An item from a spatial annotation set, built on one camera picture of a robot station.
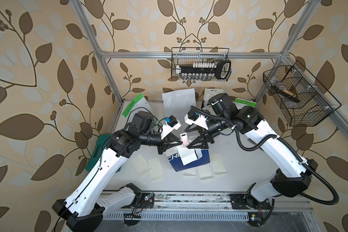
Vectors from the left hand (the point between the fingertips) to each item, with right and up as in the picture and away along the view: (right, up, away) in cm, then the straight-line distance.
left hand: (178, 139), depth 60 cm
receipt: (-23, -21, +29) cm, 42 cm away
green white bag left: (-25, +17, +30) cm, 42 cm away
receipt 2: (-14, -23, +26) cm, 38 cm away
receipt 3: (+7, -23, +24) cm, 34 cm away
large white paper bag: (-1, +18, +37) cm, 42 cm away
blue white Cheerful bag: (+12, -9, +8) cm, 17 cm away
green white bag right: (+38, +17, +29) cm, 51 cm away
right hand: (+4, +1, 0) cm, 4 cm away
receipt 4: (+24, -20, +27) cm, 41 cm away
